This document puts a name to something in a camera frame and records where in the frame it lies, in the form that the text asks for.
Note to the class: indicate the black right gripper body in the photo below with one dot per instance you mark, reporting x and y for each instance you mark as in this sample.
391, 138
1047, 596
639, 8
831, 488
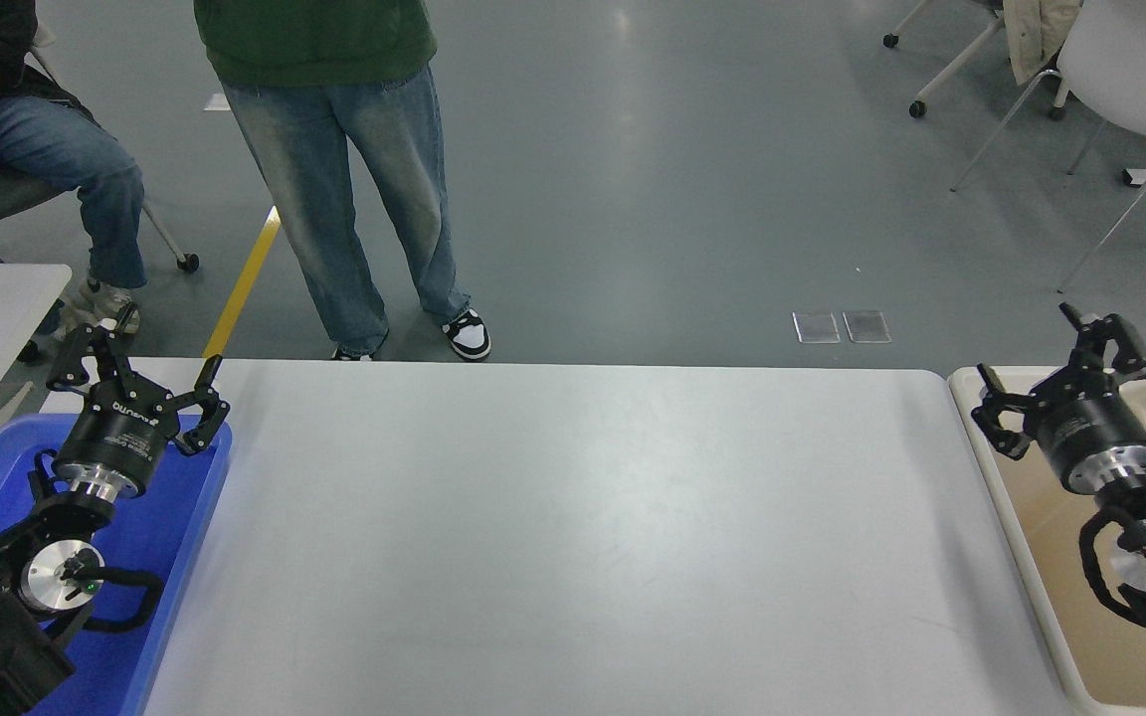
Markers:
1095, 438

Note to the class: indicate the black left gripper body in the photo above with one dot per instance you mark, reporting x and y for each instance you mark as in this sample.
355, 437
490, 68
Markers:
120, 438

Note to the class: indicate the white plastic chair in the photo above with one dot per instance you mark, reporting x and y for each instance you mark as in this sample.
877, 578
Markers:
1130, 70

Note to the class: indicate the black castor wheel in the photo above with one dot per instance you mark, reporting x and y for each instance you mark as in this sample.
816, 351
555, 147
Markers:
32, 350

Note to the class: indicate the large pale plastic bin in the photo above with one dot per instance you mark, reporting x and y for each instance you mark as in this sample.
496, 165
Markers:
1041, 557

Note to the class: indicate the blue plastic tray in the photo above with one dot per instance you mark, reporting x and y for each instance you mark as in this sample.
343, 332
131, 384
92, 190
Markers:
175, 557

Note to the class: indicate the grey office chair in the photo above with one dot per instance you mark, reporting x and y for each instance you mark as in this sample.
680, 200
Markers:
21, 199

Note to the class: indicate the white rolling stand legs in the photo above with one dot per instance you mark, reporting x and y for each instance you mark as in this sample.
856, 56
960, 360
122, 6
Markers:
918, 108

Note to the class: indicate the beige coat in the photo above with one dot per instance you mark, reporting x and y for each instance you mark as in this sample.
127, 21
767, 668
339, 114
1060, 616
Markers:
1036, 40

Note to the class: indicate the yellow floor tape line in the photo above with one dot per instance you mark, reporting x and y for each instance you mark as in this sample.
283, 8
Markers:
243, 283

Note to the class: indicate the metal floor plate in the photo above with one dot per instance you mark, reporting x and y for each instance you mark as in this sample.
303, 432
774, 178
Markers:
817, 327
867, 326

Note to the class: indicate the person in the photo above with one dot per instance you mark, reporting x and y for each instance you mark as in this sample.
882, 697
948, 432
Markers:
334, 149
36, 149

